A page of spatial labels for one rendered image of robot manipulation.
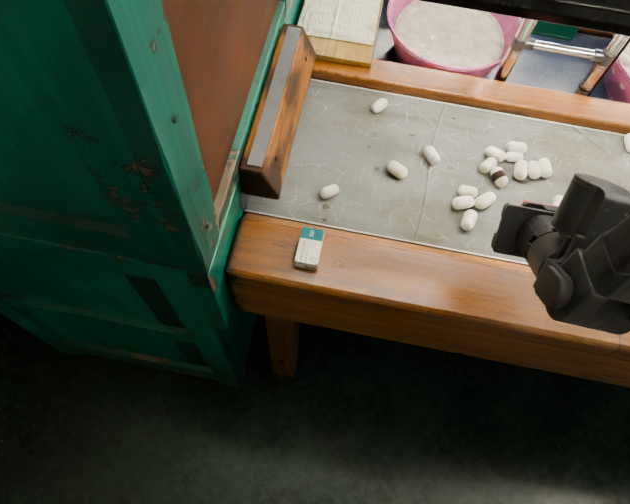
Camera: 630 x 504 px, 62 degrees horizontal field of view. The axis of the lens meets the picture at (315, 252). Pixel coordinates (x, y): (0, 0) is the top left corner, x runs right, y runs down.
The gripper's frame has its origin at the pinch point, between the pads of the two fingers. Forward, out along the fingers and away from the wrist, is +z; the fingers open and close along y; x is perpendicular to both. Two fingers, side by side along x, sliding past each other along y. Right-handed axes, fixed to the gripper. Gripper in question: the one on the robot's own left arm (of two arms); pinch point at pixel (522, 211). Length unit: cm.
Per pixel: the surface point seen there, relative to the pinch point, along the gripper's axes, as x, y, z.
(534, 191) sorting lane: 1.3, -6.4, 16.8
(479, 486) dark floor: 85, -23, 32
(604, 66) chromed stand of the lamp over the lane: -19.4, -14.5, 27.8
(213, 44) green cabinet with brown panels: -16.2, 41.9, -12.9
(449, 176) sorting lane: 1.3, 8.1, 16.7
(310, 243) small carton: 10.3, 28.7, -1.4
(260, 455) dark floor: 87, 35, 29
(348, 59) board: -13.5, 29.1, 28.6
